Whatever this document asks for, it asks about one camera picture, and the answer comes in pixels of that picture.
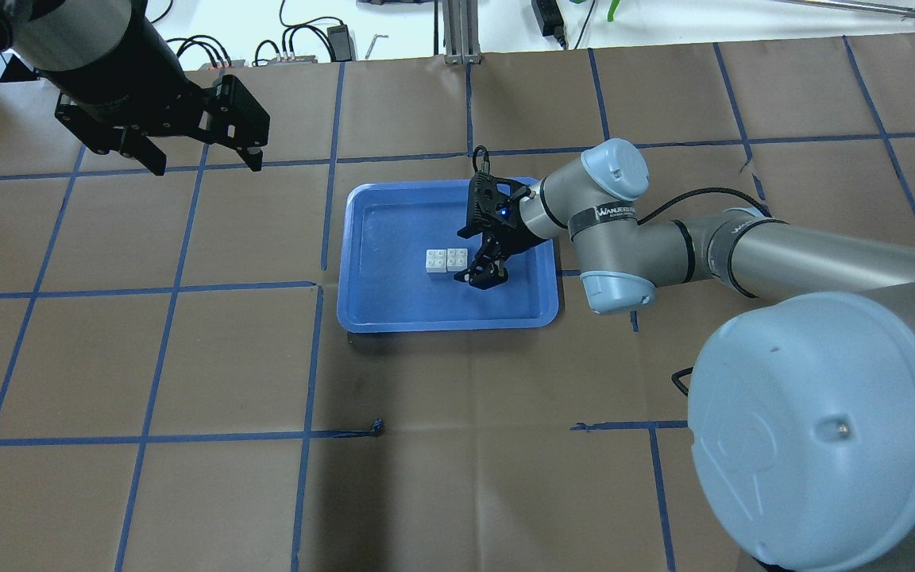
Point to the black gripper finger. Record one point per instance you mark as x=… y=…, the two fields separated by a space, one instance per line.
x=128 y=143
x=489 y=247
x=236 y=120
x=487 y=272

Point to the white toy block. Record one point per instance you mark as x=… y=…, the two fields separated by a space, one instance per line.
x=436 y=261
x=457 y=260

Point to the blue plastic tray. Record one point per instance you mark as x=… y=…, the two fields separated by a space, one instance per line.
x=383 y=286

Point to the black power adapter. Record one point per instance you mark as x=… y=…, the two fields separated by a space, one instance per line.
x=341 y=43

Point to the brown paper table mat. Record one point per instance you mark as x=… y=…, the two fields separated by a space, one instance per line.
x=226 y=370

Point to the aluminium frame post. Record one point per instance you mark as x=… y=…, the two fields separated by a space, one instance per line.
x=460 y=21

